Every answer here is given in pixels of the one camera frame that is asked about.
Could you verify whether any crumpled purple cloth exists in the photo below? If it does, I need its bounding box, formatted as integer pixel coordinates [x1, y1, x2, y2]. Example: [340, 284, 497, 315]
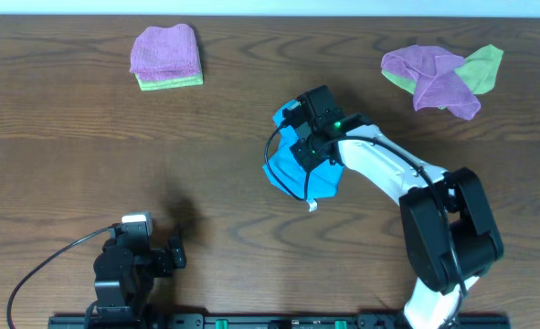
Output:
[381, 45, 481, 121]

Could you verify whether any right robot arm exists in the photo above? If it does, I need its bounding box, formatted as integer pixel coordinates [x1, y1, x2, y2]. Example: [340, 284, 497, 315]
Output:
[280, 86, 510, 328]

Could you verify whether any folded purple cloth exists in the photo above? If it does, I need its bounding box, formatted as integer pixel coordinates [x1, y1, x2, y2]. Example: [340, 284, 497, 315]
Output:
[130, 24, 202, 81]

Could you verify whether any blue microfiber cloth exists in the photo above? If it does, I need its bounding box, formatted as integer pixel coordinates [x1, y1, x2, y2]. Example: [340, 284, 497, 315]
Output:
[269, 126, 344, 212]

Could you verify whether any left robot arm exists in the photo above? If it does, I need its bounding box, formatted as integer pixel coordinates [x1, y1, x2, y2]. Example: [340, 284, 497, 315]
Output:
[83, 222, 186, 329]

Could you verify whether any black mounting rail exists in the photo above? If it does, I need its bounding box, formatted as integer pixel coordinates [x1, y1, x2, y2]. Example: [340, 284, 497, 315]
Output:
[48, 313, 512, 329]

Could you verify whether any crumpled green cloth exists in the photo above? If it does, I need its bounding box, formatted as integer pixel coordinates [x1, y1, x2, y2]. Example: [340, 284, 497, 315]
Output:
[381, 45, 503, 99]

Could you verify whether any folded green cloth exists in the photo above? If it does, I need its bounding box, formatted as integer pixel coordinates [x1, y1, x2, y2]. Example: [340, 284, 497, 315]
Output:
[130, 48, 204, 91]

